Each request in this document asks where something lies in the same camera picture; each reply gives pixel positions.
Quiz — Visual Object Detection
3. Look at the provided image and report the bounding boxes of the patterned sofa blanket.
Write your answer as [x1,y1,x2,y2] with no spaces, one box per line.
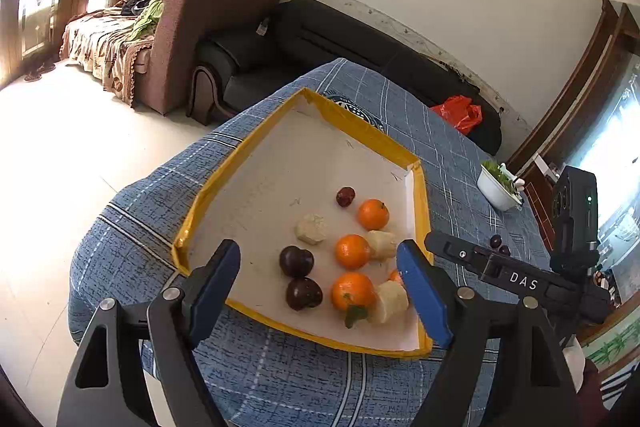
[58,0,164,106]

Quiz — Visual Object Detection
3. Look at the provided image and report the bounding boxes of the green lettuce leaves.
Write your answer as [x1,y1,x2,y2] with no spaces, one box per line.
[482,159,520,195]

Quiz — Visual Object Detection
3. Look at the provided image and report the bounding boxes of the sugarcane piece octagonal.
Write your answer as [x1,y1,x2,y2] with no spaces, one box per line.
[294,215,326,246]

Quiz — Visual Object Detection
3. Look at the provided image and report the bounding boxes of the black sofa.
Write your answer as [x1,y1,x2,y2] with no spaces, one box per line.
[186,0,502,155]

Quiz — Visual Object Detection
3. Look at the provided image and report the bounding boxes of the white bowl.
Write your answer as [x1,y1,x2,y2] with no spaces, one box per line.
[477,166,523,212]

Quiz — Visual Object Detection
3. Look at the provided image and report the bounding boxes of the red date fruit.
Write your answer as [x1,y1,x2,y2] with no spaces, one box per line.
[335,186,356,208]

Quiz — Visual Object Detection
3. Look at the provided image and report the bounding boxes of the large orange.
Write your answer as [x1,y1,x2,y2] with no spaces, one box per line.
[331,272,376,312]

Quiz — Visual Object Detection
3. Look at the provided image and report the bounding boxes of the sugarcane piece long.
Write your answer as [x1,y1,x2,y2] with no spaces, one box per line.
[368,281,409,324]

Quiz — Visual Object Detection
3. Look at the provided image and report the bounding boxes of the blue plaid tablecloth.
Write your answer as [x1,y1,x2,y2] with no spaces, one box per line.
[68,58,549,426]

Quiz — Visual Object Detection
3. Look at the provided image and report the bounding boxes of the small orange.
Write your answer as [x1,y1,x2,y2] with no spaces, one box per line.
[334,234,372,271]
[387,270,404,286]

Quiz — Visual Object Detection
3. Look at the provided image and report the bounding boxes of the brown armchair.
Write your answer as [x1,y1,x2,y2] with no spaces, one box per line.
[134,0,280,115]

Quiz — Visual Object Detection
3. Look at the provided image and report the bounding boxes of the yellow cardboard tray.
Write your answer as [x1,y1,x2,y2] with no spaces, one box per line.
[171,89,432,358]

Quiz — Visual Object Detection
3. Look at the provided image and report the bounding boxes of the red plastic bag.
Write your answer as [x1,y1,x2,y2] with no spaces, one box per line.
[431,95,483,135]

